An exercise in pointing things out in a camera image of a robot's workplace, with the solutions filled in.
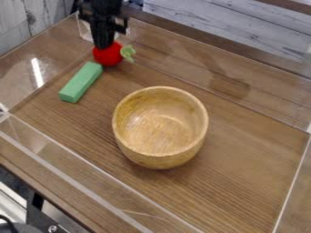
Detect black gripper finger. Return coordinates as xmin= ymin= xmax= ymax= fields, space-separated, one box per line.
xmin=90 ymin=18 xmax=114 ymax=49

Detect clear acrylic tray walls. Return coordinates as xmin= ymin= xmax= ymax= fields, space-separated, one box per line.
xmin=0 ymin=17 xmax=311 ymax=233

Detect black cable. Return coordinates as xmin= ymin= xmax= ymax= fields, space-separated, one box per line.
xmin=0 ymin=214 xmax=19 ymax=233

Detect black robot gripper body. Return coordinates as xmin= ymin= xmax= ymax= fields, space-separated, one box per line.
xmin=77 ymin=0 xmax=128 ymax=34

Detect black table leg bracket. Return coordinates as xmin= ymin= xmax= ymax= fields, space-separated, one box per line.
xmin=25 ymin=192 xmax=69 ymax=233

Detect light wooden bowl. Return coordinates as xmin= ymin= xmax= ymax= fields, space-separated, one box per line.
xmin=112 ymin=86 xmax=209 ymax=170

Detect red plush radish toy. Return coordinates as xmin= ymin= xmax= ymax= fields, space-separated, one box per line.
xmin=92 ymin=42 xmax=136 ymax=66

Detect green rectangular foam block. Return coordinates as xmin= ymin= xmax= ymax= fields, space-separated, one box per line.
xmin=58 ymin=62 xmax=102 ymax=103

